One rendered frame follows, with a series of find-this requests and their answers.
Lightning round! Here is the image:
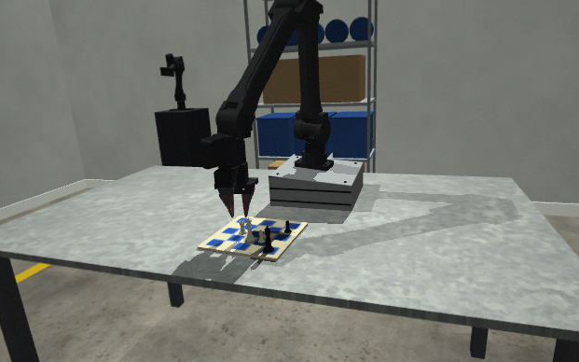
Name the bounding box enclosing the blue and cream chessboard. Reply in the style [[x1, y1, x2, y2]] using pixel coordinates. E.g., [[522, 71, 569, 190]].
[[197, 216, 308, 261]]

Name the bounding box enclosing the white chess king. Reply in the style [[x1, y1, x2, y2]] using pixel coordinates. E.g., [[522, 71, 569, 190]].
[[245, 216, 255, 242]]

